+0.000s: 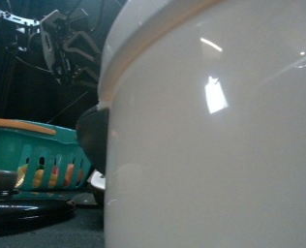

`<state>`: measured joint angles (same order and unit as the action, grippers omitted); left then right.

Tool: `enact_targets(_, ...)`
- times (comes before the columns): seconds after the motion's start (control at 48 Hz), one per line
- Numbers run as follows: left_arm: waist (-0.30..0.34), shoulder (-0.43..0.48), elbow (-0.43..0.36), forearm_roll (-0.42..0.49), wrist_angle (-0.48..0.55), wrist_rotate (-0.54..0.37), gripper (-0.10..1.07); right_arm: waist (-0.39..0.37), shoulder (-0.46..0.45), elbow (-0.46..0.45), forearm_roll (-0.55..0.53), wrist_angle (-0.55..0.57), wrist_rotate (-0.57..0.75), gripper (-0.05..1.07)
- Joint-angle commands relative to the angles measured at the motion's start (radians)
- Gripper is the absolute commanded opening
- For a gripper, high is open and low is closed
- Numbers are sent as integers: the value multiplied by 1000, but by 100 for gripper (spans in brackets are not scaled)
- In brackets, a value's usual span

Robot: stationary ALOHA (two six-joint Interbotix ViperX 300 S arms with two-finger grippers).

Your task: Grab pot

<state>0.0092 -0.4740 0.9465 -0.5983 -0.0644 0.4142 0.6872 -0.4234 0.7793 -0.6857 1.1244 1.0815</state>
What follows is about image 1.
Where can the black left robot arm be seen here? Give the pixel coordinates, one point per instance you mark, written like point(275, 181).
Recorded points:
point(12, 22)

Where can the red toy food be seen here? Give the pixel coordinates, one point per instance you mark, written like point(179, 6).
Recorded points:
point(55, 171)

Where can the orange toy food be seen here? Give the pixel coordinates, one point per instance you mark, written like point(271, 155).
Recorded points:
point(68, 174)

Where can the yellow toy food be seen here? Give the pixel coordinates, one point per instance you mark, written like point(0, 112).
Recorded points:
point(39, 178)

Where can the small white and black bowl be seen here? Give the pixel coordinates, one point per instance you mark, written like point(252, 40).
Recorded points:
point(98, 184)

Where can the glossy black lid with knob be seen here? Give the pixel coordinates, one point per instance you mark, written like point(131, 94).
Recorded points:
point(26, 210)

